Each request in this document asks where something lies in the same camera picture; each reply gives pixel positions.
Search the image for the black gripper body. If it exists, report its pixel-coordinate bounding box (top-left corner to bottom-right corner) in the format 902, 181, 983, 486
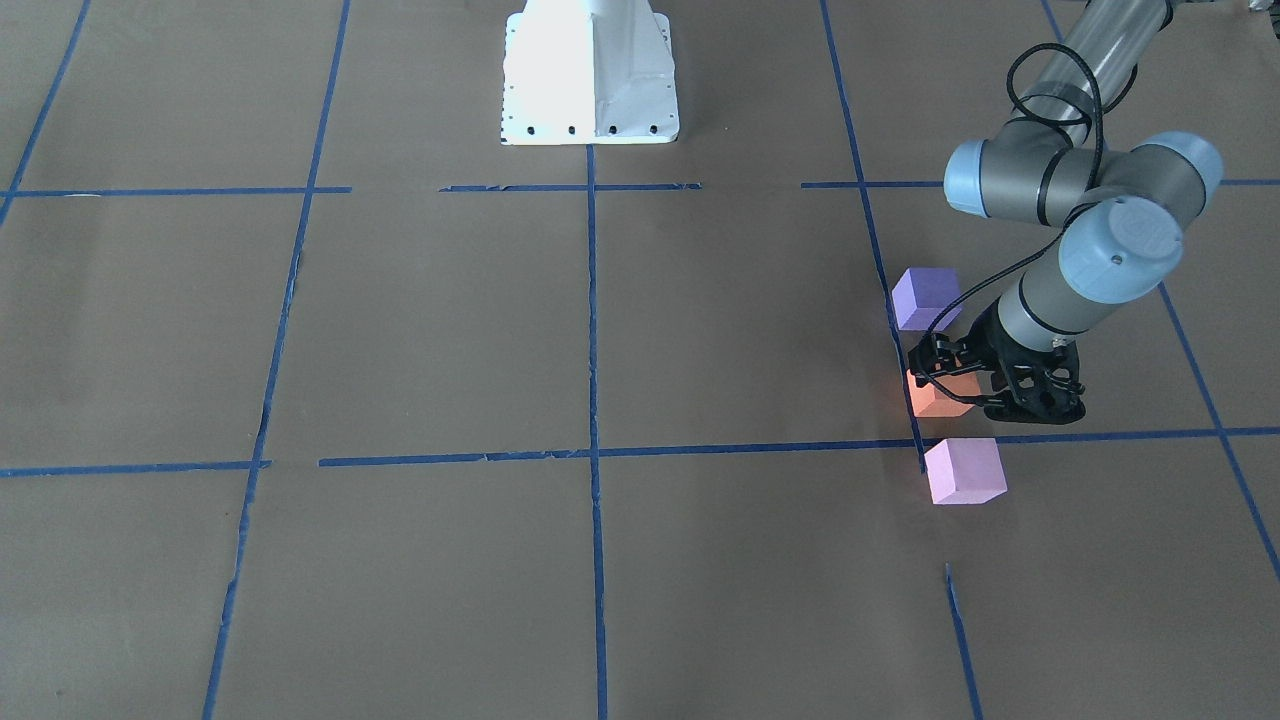
931, 299, 1080, 401

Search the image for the orange foam cube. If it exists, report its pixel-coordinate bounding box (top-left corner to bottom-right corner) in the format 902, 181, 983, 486
905, 372, 983, 419

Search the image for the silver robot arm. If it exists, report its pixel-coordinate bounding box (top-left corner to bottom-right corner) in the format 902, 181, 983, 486
909, 1, 1224, 423

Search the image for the purple foam cube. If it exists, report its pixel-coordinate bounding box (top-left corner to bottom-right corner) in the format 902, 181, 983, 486
890, 266, 961, 331

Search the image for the pink foam cube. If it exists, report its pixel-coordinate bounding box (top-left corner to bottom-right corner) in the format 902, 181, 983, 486
924, 438, 1009, 505

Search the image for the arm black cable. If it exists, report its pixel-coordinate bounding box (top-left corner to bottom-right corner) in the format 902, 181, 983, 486
905, 42, 1106, 406

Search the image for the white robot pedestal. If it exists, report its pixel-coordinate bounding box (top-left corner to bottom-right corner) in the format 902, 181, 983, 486
499, 1, 681, 146

